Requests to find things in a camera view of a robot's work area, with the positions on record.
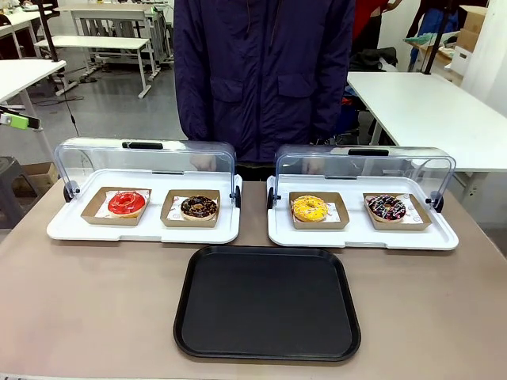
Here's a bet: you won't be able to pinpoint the black plastic serving tray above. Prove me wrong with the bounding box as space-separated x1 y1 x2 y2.
173 245 362 362

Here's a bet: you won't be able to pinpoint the person's right hand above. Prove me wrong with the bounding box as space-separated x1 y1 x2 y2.
189 153 218 172

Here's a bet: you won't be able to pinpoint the black cable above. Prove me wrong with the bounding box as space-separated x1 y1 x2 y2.
37 70 80 130

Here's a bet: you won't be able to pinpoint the person in navy jacket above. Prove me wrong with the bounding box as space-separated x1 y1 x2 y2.
173 0 356 164

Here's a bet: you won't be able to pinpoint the black bag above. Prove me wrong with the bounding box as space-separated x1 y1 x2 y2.
349 46 399 73

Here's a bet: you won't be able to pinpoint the chocolate donut with nut crumbs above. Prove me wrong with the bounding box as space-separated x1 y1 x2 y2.
180 196 219 222

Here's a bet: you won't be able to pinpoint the white table with grey legs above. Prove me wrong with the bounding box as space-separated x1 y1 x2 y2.
0 59 67 120

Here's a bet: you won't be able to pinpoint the white storage box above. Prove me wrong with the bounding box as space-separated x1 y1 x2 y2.
443 45 475 84

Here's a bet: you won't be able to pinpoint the yellow glazed donut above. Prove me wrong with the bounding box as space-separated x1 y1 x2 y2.
292 195 328 222

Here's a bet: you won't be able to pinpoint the white bench table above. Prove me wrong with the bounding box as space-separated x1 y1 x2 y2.
34 35 154 99

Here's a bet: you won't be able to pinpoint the clear lid with black handle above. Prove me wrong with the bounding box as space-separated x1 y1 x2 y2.
267 144 457 214
53 137 242 207

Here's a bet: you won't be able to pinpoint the grey plastic stool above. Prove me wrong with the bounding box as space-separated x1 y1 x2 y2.
0 156 40 230

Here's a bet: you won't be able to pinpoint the blue jacket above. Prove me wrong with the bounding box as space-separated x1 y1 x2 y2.
410 0 460 43

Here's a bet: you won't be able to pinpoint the stacked brown cardboard boxes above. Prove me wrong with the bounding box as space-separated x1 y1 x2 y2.
456 6 489 53

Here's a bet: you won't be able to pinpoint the black stand pole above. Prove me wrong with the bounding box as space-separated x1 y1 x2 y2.
422 0 448 76
37 0 67 64

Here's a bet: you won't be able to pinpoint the person in red top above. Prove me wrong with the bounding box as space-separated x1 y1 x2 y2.
351 0 402 43

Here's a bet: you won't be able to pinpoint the brown cardboard donut box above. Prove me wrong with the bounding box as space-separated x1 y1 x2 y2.
363 192 433 232
288 191 350 230
159 188 221 230
80 186 153 226

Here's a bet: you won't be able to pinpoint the white desk with frame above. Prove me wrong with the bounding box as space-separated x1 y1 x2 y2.
58 2 175 78

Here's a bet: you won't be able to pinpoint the flat cardboard box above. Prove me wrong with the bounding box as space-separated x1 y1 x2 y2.
11 161 60 196

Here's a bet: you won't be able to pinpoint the dark donut with pink sprinkles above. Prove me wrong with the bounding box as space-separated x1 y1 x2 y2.
367 194 407 222

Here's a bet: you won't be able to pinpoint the large white table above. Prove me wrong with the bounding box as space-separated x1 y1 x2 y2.
346 70 507 175

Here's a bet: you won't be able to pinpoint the red glazed donut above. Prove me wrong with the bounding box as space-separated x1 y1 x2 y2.
107 192 147 219

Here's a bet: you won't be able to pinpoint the white display case base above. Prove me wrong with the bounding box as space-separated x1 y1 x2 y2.
266 173 459 251
46 168 242 245

